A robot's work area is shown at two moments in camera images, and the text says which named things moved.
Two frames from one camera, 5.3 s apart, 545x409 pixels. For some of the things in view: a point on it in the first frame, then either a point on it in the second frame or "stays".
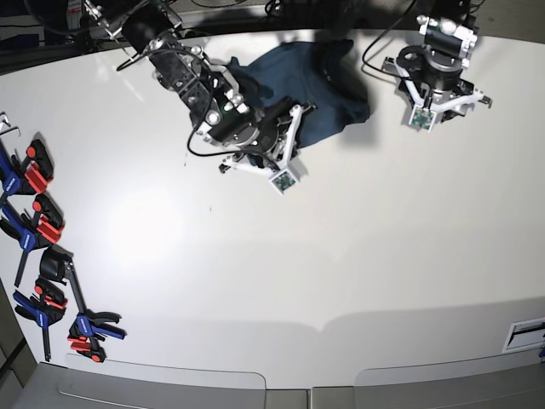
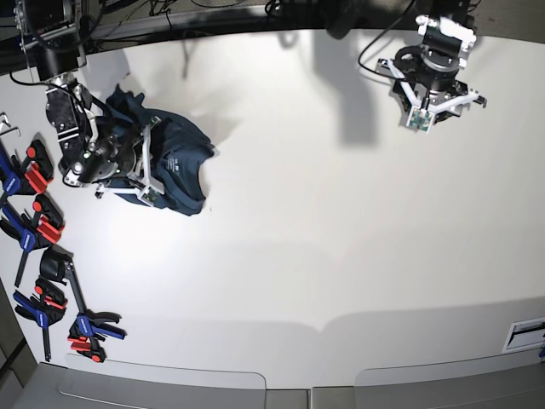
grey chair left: x=85 y=383 stays
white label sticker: x=525 y=334 stays
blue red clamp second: x=45 y=227 stays
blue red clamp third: x=46 y=306 stays
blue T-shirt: x=318 y=72 to x=179 y=149
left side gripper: x=264 y=139 to x=149 y=190
